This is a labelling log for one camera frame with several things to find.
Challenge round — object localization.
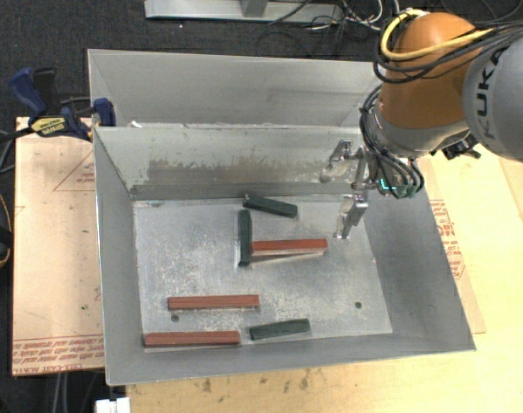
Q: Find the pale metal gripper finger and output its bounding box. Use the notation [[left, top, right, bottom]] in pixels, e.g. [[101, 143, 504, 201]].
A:
[[333, 193, 370, 241], [319, 139, 354, 184]]

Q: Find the red-brown flat block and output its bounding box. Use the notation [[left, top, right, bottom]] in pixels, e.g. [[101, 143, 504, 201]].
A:
[[166, 293, 262, 313], [249, 237, 330, 264], [142, 330, 243, 349]]

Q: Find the dark green flat block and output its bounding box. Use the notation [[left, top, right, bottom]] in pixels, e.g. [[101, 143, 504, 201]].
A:
[[242, 193, 298, 219], [248, 317, 312, 342], [237, 208, 253, 268]]

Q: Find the grey metal bin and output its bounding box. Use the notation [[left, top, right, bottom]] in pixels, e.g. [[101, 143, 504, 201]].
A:
[[87, 48, 477, 387]]

